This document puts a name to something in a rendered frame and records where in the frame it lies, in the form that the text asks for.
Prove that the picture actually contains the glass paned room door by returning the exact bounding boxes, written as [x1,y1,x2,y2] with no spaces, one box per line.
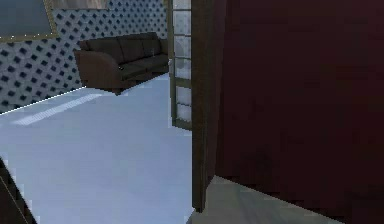
[166,0,194,131]

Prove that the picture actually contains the dark brown sofa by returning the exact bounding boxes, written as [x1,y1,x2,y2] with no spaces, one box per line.
[73,31,170,97]

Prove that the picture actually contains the dark brown furniture corner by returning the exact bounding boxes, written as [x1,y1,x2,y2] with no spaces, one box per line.
[0,157,38,224]

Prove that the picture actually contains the gold framed wall picture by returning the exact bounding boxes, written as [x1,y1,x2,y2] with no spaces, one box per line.
[0,0,60,43]

